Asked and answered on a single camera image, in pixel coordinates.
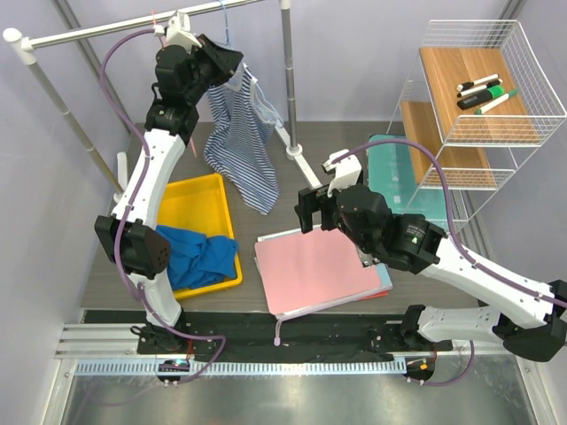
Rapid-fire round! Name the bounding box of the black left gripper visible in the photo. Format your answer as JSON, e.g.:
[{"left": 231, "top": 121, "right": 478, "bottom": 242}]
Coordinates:
[{"left": 185, "top": 35, "right": 243, "bottom": 105}]

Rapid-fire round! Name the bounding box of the pink wire hanger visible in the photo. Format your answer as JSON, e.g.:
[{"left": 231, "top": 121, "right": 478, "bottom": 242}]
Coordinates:
[{"left": 152, "top": 16, "right": 197, "bottom": 157}]

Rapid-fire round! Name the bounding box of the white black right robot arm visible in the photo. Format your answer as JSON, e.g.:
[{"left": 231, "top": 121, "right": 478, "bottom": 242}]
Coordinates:
[{"left": 294, "top": 183, "right": 566, "bottom": 362}]

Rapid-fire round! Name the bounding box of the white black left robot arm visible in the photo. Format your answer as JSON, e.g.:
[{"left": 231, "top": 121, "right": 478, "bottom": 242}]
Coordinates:
[{"left": 94, "top": 35, "right": 244, "bottom": 353}]

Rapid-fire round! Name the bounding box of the blue white striped tank top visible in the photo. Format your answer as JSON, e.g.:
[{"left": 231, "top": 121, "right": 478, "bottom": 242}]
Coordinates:
[{"left": 204, "top": 63, "right": 283, "bottom": 215}]

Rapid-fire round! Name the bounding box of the pink clipboard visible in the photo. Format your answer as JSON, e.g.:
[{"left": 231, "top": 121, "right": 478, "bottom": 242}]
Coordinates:
[{"left": 255, "top": 223, "right": 384, "bottom": 315}]

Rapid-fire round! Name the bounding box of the yellow plastic tray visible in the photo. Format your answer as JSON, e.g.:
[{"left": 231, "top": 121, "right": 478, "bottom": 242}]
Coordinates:
[{"left": 157, "top": 174, "right": 243, "bottom": 300}]

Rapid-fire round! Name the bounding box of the light blue clipboard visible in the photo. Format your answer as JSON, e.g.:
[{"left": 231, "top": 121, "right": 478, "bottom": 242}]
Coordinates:
[{"left": 375, "top": 263, "right": 392, "bottom": 292}]

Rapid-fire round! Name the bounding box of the lower wooden shelf board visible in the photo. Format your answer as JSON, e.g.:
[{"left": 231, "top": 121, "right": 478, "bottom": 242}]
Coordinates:
[{"left": 400, "top": 101, "right": 496, "bottom": 189}]

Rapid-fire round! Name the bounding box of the wooden shelf board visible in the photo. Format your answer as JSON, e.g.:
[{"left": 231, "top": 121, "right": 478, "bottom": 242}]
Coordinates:
[
  {"left": 400, "top": 101, "right": 496, "bottom": 189},
  {"left": 419, "top": 47, "right": 540, "bottom": 145}
]

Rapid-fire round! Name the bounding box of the black white marker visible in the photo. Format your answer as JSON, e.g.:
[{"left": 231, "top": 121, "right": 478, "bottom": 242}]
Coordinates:
[
  {"left": 456, "top": 73, "right": 499, "bottom": 92},
  {"left": 456, "top": 79, "right": 504, "bottom": 98}
]

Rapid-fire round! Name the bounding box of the silver white clothes rack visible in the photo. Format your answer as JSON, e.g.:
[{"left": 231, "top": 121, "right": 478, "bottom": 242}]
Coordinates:
[{"left": 2, "top": 0, "right": 327, "bottom": 205}]

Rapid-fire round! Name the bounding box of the green highlighter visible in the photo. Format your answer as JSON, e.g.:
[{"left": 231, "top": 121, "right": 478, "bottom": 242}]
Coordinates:
[{"left": 456, "top": 85, "right": 505, "bottom": 110}]

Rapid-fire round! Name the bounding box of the upper wooden shelf board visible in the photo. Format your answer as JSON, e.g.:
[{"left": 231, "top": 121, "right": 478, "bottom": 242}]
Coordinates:
[{"left": 419, "top": 47, "right": 540, "bottom": 145}]

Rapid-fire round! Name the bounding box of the green white pen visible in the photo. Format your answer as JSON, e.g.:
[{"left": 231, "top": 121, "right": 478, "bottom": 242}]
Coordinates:
[{"left": 475, "top": 89, "right": 518, "bottom": 115}]

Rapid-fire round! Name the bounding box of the blue wire hanger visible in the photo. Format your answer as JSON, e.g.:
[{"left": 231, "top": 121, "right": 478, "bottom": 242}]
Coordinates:
[{"left": 216, "top": 0, "right": 287, "bottom": 129}]

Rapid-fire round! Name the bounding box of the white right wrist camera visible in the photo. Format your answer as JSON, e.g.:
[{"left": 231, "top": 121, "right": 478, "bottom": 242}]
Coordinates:
[{"left": 322, "top": 149, "right": 362, "bottom": 197}]

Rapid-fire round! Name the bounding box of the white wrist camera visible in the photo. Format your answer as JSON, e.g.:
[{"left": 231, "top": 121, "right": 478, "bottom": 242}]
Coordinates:
[
  {"left": 165, "top": 11, "right": 201, "bottom": 50},
  {"left": 322, "top": 149, "right": 362, "bottom": 197}
]

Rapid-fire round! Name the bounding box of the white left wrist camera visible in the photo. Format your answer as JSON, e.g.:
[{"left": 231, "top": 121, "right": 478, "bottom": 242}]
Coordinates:
[{"left": 165, "top": 11, "right": 201, "bottom": 50}]

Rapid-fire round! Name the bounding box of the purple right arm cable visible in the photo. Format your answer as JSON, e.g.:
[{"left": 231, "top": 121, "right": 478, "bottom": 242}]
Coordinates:
[{"left": 330, "top": 138, "right": 567, "bottom": 386}]

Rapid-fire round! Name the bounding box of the white slotted cable duct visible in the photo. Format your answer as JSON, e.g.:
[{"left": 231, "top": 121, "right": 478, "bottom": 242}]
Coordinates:
[{"left": 74, "top": 358, "right": 407, "bottom": 378}]

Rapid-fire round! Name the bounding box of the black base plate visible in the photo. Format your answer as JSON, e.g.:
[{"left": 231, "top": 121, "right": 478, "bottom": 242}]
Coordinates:
[{"left": 83, "top": 309, "right": 454, "bottom": 364}]

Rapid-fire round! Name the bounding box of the white wire shelf rack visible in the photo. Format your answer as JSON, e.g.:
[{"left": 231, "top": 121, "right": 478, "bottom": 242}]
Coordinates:
[{"left": 393, "top": 19, "right": 566, "bottom": 228}]

